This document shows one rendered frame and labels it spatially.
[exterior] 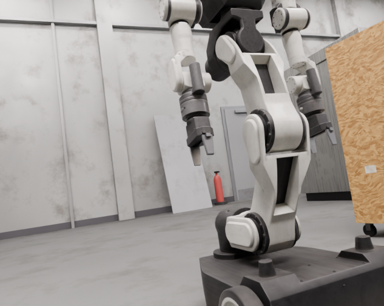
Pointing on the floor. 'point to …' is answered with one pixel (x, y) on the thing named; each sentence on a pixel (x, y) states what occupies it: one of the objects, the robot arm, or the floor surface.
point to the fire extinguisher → (218, 190)
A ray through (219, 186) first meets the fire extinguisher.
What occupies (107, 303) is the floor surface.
